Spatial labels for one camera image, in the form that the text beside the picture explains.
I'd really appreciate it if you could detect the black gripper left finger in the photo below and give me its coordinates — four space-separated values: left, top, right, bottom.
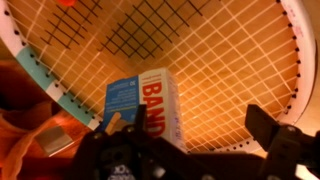
134 103 150 132

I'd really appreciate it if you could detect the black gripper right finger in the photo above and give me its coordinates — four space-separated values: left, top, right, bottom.
244 103 303 162

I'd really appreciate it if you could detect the band-aid box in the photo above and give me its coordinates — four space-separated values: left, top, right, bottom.
99 67 188 153

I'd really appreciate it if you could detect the white blue tennis racket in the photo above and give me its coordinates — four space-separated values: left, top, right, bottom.
0 0 318 155

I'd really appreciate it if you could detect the orange cloth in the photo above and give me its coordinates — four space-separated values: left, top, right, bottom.
0 59 105 180

